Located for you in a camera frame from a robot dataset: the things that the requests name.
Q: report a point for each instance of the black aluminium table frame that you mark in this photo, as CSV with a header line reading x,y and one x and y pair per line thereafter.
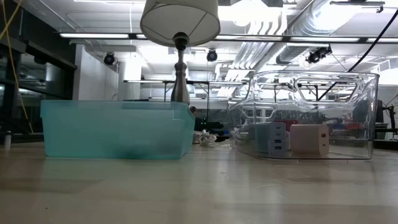
x,y
25,137

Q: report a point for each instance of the black stand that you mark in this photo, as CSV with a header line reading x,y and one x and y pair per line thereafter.
x,y
392,121

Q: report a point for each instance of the silver ventilation duct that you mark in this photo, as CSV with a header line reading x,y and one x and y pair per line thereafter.
x,y
311,18

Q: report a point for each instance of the black ceiling camera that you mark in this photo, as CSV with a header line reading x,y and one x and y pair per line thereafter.
x,y
317,55

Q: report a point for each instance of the table lamp white shade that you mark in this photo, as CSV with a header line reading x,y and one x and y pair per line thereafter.
x,y
180,18

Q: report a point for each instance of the clear plastic bin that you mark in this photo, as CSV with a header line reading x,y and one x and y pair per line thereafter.
x,y
348,124

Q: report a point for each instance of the person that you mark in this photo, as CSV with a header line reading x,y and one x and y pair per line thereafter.
x,y
214,126

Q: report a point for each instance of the dark background workbench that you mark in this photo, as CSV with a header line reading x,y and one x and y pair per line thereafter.
x,y
199,82

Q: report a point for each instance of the light blue wall charger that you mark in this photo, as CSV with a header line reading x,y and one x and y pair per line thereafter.
x,y
270,140

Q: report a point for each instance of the black ceiling spotlight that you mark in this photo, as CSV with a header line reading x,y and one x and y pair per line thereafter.
x,y
212,56
109,59

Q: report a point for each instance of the green translucent plastic bin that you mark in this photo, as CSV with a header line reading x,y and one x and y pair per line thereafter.
x,y
93,130

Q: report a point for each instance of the long light bar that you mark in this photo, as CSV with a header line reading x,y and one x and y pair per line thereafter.
x,y
311,39

